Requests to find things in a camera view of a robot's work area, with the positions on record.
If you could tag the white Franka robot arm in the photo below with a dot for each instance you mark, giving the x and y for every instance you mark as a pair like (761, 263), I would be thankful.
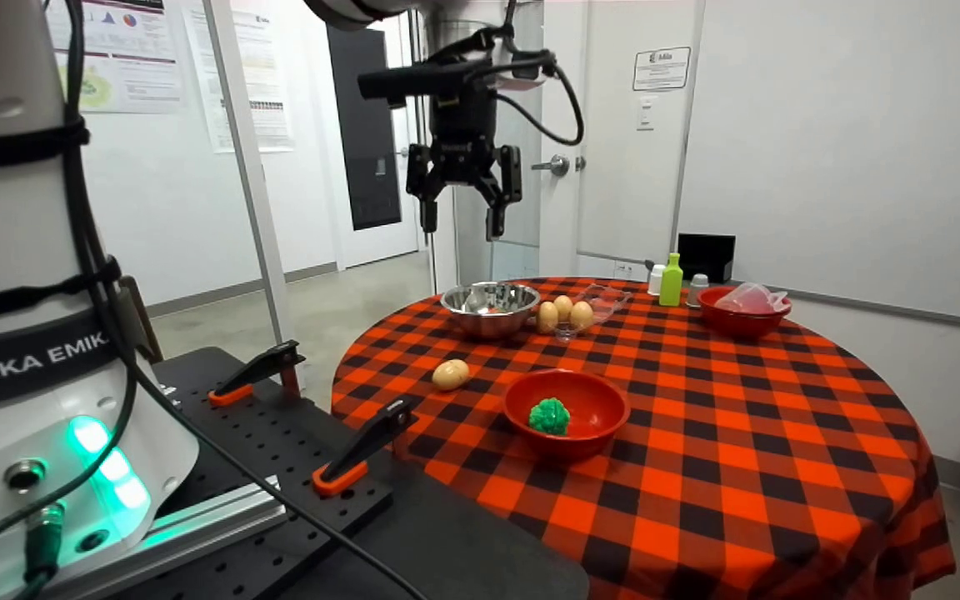
(14, 222)

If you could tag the red bowl with green ball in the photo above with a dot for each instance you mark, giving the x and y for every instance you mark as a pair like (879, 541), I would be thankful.
(591, 403)

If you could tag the silver metal bowl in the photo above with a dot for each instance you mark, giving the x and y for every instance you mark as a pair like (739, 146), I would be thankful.
(487, 308)

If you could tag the paper wall poster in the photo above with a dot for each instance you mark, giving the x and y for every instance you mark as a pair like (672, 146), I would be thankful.
(130, 52)

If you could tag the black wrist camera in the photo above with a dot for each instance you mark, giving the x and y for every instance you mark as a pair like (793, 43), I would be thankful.
(435, 81)

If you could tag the white door sign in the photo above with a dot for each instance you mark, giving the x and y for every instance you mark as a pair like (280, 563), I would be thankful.
(661, 68)

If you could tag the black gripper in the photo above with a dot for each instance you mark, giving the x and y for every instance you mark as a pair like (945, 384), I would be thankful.
(465, 134)

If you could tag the silver aluminium rail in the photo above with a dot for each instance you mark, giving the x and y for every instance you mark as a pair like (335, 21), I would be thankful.
(200, 521)

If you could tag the small white bottle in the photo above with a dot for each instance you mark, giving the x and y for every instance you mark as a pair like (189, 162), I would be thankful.
(655, 282)

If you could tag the black wall panel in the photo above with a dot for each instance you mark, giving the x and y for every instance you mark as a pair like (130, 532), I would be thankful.
(367, 153)

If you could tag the small clear bottle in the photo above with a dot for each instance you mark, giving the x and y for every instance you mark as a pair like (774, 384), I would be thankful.
(696, 291)

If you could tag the orange black plaid tablecloth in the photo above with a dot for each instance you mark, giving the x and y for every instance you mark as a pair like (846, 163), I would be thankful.
(723, 466)

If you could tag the green plastic bottle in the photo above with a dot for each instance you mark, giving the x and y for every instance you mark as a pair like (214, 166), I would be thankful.
(672, 283)

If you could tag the black orange clamp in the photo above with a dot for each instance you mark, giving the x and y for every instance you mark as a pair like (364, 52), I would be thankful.
(265, 371)
(364, 449)

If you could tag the beige egg in tray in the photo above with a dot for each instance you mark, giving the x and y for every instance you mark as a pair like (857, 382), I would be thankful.
(581, 314)
(546, 319)
(561, 304)

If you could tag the red bowl with pink plastic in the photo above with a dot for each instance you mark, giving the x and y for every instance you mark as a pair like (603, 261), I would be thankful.
(741, 320)

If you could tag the black wall box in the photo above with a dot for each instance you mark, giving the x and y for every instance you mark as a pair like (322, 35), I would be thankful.
(706, 254)

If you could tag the green spiky ball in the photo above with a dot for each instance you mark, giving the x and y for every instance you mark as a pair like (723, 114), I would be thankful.
(552, 414)

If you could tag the clear plastic egg tray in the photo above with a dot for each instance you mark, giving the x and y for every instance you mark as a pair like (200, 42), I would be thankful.
(603, 300)

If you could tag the white door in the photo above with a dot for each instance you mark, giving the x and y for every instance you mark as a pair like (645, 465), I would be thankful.
(624, 189)

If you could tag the white paper sheet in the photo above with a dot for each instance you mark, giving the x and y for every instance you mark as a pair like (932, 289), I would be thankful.
(265, 76)

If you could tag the beige egg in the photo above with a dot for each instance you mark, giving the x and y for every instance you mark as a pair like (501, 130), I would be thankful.
(581, 314)
(546, 319)
(451, 374)
(561, 304)

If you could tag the grey metal pole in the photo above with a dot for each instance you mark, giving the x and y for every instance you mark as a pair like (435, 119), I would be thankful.
(250, 189)

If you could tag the pink plastic wrapper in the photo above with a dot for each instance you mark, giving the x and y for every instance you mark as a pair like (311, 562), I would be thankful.
(746, 298)

